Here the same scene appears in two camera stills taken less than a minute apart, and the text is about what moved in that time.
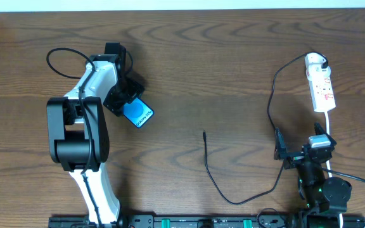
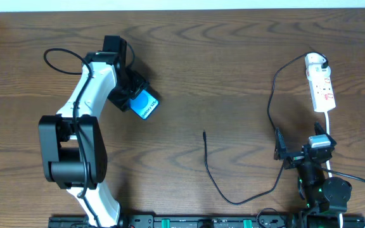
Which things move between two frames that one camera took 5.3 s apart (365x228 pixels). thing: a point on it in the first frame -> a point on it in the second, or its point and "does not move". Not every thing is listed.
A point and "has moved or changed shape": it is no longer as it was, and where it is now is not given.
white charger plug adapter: (315, 71) does not move
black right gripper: (297, 157) does not move
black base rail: (188, 221) does not move
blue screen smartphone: (137, 112) has moved or changed shape
